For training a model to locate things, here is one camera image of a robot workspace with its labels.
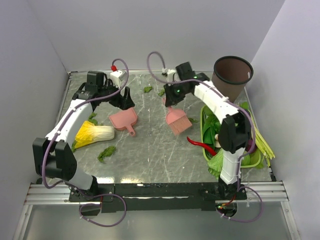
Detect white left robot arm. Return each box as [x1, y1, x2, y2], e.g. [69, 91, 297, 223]
[32, 69, 135, 201]

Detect pink hand brush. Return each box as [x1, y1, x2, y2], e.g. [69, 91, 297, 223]
[165, 106, 192, 136]

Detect beige mushroom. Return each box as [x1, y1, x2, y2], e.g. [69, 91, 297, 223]
[214, 134, 221, 148]

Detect red chili pepper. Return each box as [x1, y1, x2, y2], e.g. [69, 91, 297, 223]
[186, 136, 217, 156]

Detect yellow green leek stalks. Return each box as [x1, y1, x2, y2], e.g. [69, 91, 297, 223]
[250, 115, 275, 167]

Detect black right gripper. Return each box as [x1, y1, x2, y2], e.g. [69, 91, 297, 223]
[163, 80, 189, 107]

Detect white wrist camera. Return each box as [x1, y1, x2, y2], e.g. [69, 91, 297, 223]
[161, 68, 177, 78]
[109, 70, 128, 88]

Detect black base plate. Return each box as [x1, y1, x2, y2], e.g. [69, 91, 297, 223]
[69, 182, 247, 213]

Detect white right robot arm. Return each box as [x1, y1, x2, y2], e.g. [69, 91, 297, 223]
[164, 62, 255, 199]

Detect green plastic vegetable basket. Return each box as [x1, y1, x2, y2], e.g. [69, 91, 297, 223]
[200, 106, 263, 169]

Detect dark green leafy vegetable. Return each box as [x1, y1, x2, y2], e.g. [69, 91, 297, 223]
[202, 113, 221, 145]

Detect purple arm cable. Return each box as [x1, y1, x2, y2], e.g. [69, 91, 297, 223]
[146, 51, 263, 223]
[41, 58, 130, 228]

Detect brown plastic trash bin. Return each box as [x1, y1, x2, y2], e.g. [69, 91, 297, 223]
[211, 55, 254, 103]

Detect aluminium frame rail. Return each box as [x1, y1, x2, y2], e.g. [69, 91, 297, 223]
[24, 181, 289, 205]

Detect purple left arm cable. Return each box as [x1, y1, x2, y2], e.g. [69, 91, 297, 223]
[41, 58, 130, 228]

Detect green lettuce leaf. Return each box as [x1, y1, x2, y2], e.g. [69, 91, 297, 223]
[207, 149, 224, 180]

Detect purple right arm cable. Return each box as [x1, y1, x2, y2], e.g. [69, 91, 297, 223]
[146, 51, 263, 223]

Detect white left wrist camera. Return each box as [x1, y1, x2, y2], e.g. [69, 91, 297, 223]
[109, 70, 128, 88]

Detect pink plastic dustpan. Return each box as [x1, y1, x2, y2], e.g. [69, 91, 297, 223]
[109, 107, 138, 137]

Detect yellow white napa cabbage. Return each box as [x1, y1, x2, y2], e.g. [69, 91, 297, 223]
[73, 120, 115, 149]

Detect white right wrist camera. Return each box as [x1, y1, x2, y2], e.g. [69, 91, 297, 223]
[161, 68, 177, 78]

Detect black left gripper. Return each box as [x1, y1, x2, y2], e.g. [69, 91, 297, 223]
[98, 78, 135, 110]

